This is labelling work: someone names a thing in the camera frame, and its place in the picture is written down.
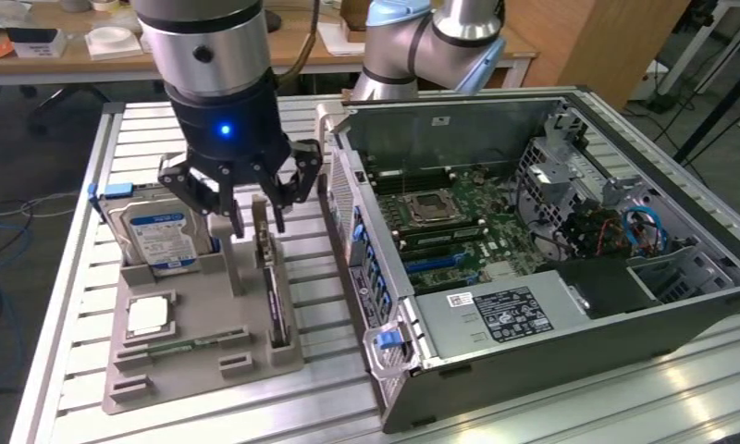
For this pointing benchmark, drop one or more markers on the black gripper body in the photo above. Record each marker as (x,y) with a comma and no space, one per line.
(228,120)

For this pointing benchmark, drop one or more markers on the black graphics card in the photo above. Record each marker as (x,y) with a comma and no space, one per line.
(276,300)

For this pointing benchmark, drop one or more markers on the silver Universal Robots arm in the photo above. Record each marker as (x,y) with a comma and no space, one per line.
(203,46)

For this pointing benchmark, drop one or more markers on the hard disk in blue caddy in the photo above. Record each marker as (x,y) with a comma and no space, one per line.
(160,236)

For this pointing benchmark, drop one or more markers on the white paper sheet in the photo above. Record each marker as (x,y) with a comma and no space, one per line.
(339,41)

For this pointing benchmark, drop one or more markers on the grey parts rack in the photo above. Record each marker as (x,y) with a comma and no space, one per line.
(203,300)

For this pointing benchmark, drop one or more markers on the white box with round recess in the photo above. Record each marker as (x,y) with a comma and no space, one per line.
(112,42)

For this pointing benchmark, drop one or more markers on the installed RAM sticks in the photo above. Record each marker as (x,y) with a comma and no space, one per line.
(445,233)

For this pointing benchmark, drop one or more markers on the black office chair base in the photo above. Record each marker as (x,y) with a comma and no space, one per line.
(62,106)

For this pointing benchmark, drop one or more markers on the wooden desk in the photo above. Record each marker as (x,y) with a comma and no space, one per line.
(68,67)

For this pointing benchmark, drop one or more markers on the blue expansion slot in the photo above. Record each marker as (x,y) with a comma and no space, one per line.
(433,265)

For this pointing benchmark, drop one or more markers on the silver CPU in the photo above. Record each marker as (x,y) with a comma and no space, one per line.
(148,315)

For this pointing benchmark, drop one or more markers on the green RAM stick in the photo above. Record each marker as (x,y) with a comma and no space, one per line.
(186,347)

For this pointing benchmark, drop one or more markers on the black and white box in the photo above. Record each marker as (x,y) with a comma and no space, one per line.
(38,42)

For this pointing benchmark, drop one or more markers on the green motherboard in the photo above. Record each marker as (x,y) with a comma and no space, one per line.
(499,240)

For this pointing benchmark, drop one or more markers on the blue case latch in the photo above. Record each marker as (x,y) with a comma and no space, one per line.
(387,341)

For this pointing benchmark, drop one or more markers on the metal disk bay cage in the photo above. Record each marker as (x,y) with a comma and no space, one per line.
(555,180)

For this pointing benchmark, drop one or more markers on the grey power supply unit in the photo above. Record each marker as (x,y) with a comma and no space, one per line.
(499,310)

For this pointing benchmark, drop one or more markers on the open grey PC case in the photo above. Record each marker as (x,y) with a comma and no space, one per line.
(531,361)

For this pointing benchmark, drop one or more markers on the wooden cabinet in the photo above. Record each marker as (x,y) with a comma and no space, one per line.
(605,51)

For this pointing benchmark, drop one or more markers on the black slanted pole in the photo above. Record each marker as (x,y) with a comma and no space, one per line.
(715,115)

